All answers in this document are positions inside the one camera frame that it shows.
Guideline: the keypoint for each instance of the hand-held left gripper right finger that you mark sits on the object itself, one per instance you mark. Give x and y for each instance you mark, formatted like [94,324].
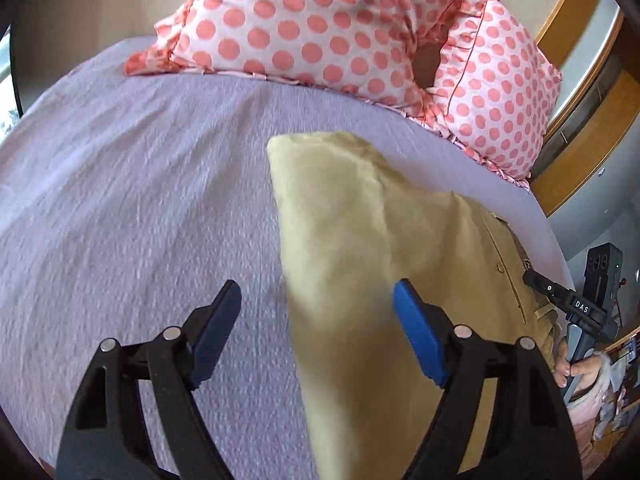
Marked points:
[417,327]

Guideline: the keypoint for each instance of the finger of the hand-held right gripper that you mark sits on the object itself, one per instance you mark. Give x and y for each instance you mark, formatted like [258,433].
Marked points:
[552,292]

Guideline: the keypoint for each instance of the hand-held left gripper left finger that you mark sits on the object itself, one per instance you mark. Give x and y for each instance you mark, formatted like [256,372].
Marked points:
[216,327]

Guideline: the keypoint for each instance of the khaki pants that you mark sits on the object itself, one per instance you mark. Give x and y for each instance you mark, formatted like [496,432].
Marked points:
[380,270]

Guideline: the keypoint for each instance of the person's right forearm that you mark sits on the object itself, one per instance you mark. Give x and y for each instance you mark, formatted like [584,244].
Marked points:
[587,422]

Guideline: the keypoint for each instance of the person's right hand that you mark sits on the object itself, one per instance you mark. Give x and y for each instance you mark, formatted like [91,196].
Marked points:
[580,365]

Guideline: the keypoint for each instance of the lavender bed sheet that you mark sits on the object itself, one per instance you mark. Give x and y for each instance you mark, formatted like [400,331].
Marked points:
[140,195]

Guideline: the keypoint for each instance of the wooden headboard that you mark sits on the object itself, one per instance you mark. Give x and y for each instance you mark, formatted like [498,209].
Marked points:
[575,80]

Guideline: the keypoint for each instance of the pink polka dot pillow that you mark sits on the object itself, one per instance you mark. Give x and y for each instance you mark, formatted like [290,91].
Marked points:
[492,90]
[320,25]

